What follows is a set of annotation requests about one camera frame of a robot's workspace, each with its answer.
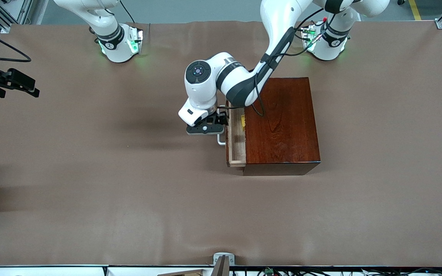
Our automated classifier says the light wood drawer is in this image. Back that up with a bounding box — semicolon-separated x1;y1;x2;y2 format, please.
216;100;247;168

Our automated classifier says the dark brown wooden cabinet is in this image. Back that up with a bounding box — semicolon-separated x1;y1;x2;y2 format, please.
243;77;321;176

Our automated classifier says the large table cover sheet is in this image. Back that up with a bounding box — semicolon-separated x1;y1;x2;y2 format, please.
0;20;442;268

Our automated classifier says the flat tan wooden piece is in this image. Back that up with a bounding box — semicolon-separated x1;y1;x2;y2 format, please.
157;269;206;276

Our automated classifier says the white table edge strip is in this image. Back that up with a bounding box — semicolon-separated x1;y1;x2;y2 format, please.
0;265;442;276

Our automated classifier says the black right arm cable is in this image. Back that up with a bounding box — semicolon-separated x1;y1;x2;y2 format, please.
0;24;32;63

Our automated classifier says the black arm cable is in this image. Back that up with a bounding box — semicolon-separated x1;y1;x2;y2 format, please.
252;8;325;117
0;24;32;63

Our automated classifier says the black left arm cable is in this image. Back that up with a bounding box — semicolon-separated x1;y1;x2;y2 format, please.
252;8;325;117

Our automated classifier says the black left base cable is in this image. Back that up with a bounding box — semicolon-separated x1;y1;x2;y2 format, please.
295;27;315;42

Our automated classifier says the black base cable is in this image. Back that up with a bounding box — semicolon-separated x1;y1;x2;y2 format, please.
295;27;315;42
119;0;135;24

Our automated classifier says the black right base cable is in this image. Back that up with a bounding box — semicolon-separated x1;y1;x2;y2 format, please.
119;0;135;24

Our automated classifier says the small metal clamp bracket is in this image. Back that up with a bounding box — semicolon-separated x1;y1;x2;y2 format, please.
213;252;235;266

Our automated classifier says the grey wedge-shaped mount post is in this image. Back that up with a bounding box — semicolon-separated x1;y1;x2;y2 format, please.
210;255;230;276

